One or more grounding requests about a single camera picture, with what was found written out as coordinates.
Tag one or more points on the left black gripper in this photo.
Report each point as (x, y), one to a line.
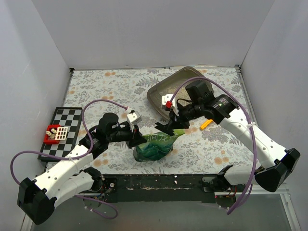
(133, 136)

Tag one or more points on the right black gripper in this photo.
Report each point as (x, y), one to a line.
(173, 121)

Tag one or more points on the green litter bag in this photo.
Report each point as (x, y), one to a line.
(158, 145)

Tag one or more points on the yellow plastic scoop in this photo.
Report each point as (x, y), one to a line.
(206, 124)

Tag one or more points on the grey litter box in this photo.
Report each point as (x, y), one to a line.
(168, 86)

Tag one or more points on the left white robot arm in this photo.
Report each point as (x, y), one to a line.
(39, 197)

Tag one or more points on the pile of litter grains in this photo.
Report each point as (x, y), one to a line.
(182, 96)

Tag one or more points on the black white checkerboard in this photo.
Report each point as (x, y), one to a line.
(67, 117)

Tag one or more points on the red tray with pieces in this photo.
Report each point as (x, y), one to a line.
(54, 134)

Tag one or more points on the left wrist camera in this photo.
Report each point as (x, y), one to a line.
(133, 118)

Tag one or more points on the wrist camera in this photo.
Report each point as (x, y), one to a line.
(133, 118)
(168, 103)

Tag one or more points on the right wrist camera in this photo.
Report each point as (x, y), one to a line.
(168, 103)

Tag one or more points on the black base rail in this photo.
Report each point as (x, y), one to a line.
(161, 188)

